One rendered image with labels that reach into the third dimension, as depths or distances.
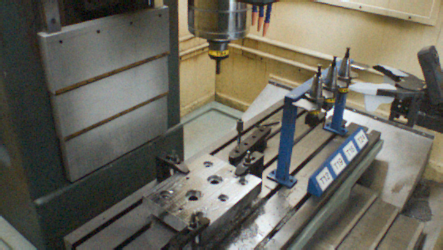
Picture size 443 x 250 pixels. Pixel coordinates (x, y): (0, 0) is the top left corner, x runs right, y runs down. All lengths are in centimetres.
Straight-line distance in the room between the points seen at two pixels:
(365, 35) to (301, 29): 33
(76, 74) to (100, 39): 13
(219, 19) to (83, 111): 62
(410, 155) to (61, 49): 146
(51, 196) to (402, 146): 145
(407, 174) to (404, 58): 50
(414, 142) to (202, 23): 129
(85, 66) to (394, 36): 128
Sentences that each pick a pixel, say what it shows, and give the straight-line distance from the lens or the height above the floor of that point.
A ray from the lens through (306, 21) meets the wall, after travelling 207.
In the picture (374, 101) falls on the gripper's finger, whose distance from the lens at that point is 88.
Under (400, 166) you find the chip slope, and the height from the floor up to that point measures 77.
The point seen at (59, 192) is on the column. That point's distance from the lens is 151.
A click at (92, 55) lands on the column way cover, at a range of 134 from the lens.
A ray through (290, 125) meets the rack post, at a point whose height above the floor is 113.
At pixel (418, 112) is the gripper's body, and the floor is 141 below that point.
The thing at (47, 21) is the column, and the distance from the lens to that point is 125.
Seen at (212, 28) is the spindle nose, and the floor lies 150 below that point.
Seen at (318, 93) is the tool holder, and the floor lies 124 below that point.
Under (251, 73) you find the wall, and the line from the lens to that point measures 234.
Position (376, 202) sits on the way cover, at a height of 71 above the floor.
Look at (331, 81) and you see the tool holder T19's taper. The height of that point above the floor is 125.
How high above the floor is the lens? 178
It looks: 27 degrees down
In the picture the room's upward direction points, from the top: 3 degrees clockwise
